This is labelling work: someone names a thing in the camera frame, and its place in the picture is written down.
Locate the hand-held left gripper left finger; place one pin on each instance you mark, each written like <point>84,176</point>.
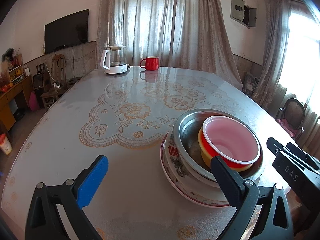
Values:
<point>92,180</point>

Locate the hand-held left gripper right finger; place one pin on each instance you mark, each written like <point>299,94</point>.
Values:
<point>225,180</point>

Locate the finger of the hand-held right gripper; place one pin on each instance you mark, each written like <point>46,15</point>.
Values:
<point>303,153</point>
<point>276,148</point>

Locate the yellow plastic bowl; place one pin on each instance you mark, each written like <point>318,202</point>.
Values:
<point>203,152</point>

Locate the large purple flower plate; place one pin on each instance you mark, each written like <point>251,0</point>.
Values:
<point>190,196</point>

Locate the red plastic bowl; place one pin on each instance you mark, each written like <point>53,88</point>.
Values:
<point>230,137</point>

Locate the white plate with red characters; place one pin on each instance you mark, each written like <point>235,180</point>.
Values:
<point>172,155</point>

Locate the stainless steel basin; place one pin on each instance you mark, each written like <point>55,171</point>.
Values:
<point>187,130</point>

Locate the pink chair cushion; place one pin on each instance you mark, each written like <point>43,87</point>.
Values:
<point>290,126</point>

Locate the dark round-back chair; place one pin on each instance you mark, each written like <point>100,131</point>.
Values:
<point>295,110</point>

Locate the patterned bag in corner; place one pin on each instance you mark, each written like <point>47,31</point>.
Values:
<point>250,83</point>

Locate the orange and white bin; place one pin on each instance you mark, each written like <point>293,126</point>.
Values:
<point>5,145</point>

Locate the pink plastic container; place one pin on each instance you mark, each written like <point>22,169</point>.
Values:
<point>34,102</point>

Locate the narrow beige lace curtain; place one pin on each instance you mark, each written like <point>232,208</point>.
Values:
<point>272,50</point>

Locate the white power strip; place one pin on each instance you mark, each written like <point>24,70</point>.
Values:
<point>56,84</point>

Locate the black speaker box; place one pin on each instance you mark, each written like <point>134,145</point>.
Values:
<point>38,82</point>

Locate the arched-back wooden chair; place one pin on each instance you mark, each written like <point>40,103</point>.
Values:
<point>58,70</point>

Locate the yellow wooden cabinet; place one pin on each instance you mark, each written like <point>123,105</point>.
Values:
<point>10,97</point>

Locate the white electric glass kettle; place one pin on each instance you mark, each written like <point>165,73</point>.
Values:
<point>115,62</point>

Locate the red mug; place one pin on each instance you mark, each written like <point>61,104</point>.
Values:
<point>151,63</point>

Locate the grey electrical panel box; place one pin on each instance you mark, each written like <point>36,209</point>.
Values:
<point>238,10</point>

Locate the wide beige lace curtain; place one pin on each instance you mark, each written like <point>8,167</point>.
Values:
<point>170,22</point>

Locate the black wall television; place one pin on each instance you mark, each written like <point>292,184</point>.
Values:
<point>66,30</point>

